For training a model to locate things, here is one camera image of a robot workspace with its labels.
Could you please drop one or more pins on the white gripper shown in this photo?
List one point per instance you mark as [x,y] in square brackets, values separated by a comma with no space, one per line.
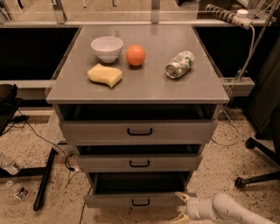
[192,208]

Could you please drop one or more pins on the grey bottom drawer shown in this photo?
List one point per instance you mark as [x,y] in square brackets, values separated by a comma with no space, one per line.
[137,189]

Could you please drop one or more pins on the grey drawer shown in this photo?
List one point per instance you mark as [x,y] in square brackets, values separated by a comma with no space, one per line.
[137,189]
[82,133]
[139,163]

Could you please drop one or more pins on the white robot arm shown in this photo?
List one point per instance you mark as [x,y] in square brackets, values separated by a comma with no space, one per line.
[222,209]

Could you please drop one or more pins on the grey middle drawer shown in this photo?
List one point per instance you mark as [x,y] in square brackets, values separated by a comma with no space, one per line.
[139,163]

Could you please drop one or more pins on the grey top drawer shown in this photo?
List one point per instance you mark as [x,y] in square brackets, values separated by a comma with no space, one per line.
[82,133]

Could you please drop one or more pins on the grey drawer cabinet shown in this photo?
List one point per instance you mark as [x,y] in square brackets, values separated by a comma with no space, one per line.
[144,93]

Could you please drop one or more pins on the crushed soda can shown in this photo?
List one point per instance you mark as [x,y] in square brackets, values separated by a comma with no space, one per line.
[180,65]

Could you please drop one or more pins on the black stand leg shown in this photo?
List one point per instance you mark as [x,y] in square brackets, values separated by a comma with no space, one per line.
[44,173]

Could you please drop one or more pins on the yellow sponge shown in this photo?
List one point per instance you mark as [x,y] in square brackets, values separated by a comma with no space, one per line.
[105,75]

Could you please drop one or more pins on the orange fruit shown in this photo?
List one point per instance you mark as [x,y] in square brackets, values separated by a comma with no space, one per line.
[135,55]

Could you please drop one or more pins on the small floor litter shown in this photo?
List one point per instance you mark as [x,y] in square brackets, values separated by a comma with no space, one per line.
[17,190]

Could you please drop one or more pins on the white bowl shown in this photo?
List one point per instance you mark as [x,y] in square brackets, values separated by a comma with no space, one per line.
[107,49]

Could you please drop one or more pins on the plastic water bottle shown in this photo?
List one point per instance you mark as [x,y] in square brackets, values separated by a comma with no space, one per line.
[9,165]

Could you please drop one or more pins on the white power strip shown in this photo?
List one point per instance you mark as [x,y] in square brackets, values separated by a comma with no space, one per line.
[236,18]

